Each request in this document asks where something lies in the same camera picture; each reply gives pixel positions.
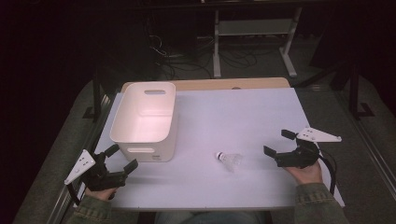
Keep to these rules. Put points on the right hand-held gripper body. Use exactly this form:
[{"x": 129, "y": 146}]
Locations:
[{"x": 300, "y": 157}]

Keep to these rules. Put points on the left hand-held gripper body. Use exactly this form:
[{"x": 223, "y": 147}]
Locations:
[{"x": 102, "y": 179}]

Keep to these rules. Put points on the white plastic basket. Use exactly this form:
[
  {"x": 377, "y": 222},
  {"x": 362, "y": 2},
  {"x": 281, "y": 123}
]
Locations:
[{"x": 143, "y": 124}]

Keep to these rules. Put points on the white shuttlecock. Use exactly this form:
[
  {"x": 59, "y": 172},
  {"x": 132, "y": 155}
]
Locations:
[{"x": 229, "y": 159}]

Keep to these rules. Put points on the person's left hand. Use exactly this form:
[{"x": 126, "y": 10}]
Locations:
[{"x": 99, "y": 194}]

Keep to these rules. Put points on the person's right hand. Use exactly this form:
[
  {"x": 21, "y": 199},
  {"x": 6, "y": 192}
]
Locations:
[{"x": 306, "y": 175}]

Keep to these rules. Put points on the black metal stand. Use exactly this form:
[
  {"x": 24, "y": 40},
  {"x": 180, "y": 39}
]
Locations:
[
  {"x": 355, "y": 93},
  {"x": 97, "y": 99}
]

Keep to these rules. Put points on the white metal desk frame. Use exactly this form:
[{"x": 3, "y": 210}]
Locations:
[{"x": 253, "y": 27}]

